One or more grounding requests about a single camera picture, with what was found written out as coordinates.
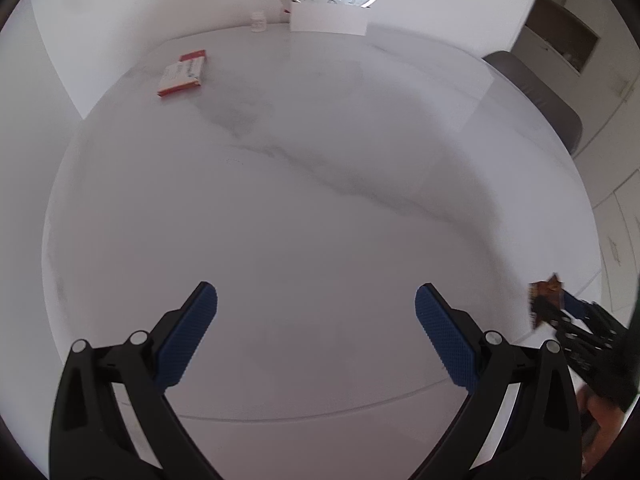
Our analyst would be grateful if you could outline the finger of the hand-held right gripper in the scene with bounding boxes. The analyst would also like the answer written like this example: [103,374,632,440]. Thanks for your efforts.
[560,290,626,335]
[531,297,576,335]

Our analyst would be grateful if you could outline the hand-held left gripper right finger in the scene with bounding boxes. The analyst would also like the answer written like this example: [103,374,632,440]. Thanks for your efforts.
[410,282,583,480]

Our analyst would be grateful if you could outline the white cabinet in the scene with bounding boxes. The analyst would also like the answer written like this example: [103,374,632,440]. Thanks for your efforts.
[590,170,640,311]

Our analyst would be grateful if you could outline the wall shelf niche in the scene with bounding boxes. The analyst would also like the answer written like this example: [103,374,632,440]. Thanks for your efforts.
[525,0,601,76]

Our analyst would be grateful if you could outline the red and white flat box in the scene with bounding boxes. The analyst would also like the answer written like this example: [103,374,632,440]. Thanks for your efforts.
[156,50,207,98]

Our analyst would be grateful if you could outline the brown foil snack wrapper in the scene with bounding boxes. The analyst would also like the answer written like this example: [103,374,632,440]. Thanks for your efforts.
[529,273,563,331]

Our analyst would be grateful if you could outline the person's right hand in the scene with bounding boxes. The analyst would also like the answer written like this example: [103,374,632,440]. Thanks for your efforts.
[577,390,626,471]

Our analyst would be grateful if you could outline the white folded card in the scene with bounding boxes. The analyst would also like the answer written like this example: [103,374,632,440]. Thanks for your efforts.
[289,1,368,36]

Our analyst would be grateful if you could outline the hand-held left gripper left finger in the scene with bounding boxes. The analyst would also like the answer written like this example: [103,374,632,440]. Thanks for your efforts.
[48,281,223,480]

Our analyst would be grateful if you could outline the grey chair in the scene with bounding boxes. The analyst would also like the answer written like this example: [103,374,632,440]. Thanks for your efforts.
[482,51,583,156]

